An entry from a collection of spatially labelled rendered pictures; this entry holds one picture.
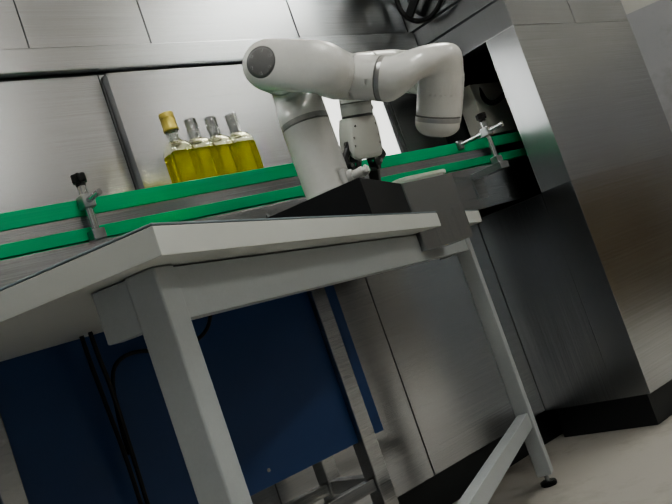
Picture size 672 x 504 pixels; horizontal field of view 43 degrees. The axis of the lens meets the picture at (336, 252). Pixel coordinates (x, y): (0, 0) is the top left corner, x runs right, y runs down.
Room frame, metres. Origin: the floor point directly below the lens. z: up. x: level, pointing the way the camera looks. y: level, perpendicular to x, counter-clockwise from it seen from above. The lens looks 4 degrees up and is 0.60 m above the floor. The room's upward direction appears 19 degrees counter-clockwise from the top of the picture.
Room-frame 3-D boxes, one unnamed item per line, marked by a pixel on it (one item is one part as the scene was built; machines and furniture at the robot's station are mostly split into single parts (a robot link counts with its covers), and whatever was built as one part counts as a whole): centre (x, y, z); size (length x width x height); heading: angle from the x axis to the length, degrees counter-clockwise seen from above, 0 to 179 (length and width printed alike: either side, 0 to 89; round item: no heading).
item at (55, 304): (1.84, 0.59, 0.73); 1.58 x 1.52 x 0.04; 159
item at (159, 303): (1.60, -0.04, 0.36); 1.51 x 0.09 x 0.71; 159
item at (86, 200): (1.53, 0.39, 0.94); 0.07 x 0.04 x 0.13; 42
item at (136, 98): (2.26, 0.05, 1.15); 0.90 x 0.03 x 0.34; 132
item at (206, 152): (1.92, 0.22, 0.99); 0.06 x 0.06 x 0.21; 43
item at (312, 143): (1.60, -0.04, 0.89); 0.16 x 0.13 x 0.15; 68
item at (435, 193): (1.99, -0.16, 0.79); 0.27 x 0.17 x 0.08; 42
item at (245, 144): (2.00, 0.13, 0.99); 0.06 x 0.06 x 0.21; 43
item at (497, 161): (2.40, -0.50, 0.90); 0.17 x 0.05 x 0.23; 42
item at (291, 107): (1.61, -0.02, 1.05); 0.13 x 0.10 x 0.16; 161
